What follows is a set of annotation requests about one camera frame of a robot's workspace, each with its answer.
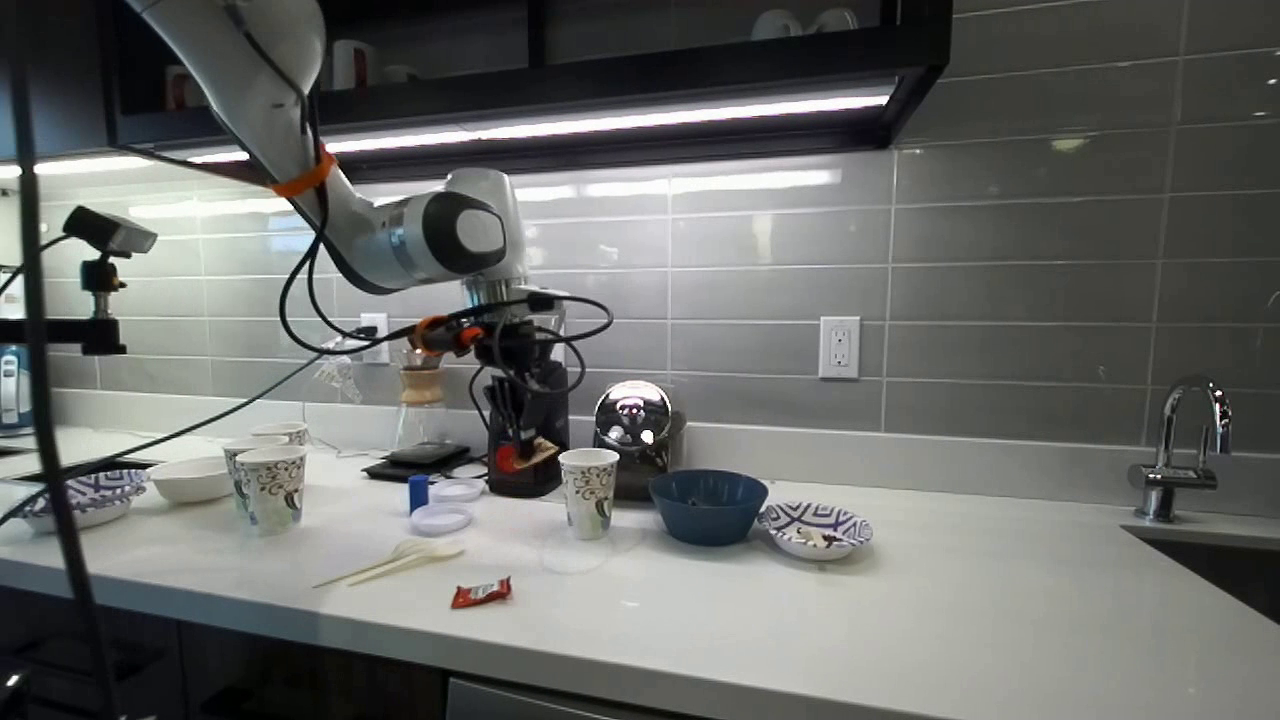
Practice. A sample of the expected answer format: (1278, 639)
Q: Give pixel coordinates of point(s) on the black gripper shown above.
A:
(523, 347)

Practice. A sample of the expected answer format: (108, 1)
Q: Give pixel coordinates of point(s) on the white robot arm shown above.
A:
(414, 241)

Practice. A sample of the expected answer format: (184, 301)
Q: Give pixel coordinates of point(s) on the black coffee grinder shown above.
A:
(558, 466)

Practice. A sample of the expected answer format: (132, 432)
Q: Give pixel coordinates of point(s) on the glass pour-over coffee carafe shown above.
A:
(424, 407)

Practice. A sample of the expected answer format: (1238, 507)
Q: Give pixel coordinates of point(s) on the patterned paper coffee cup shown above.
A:
(588, 494)

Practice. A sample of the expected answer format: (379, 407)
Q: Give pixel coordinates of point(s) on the white plastic cup lid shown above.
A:
(457, 494)

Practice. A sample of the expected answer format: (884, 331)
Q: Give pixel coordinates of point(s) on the black coffee scale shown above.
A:
(418, 462)

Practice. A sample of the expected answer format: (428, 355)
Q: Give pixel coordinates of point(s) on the red sachet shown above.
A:
(482, 595)

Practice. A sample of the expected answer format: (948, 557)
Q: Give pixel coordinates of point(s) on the small blue cylinder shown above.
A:
(418, 494)

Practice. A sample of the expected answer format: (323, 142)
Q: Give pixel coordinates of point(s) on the small white plate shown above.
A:
(440, 520)

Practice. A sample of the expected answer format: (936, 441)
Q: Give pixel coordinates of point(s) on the wooden chopsticks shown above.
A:
(395, 569)

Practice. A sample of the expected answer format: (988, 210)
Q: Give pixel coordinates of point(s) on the dark blue bowl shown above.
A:
(711, 507)

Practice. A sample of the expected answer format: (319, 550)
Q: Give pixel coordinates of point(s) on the blue white patterned bowl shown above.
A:
(86, 499)
(813, 530)

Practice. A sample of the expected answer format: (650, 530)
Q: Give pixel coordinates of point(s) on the black tripod pole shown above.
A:
(47, 441)

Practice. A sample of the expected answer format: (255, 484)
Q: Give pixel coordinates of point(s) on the tall chrome faucet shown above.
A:
(1182, 447)

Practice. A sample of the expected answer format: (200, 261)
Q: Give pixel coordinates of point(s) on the dark sink basin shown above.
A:
(1233, 566)

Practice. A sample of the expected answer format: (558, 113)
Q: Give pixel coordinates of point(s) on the white double wall outlet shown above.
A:
(372, 334)

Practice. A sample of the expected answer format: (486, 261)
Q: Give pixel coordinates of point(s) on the white single wall outlet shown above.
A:
(837, 347)

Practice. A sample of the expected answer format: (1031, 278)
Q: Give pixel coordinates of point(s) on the dark wall cabinet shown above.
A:
(602, 65)

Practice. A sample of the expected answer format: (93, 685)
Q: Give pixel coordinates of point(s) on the black camera on mount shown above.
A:
(105, 228)

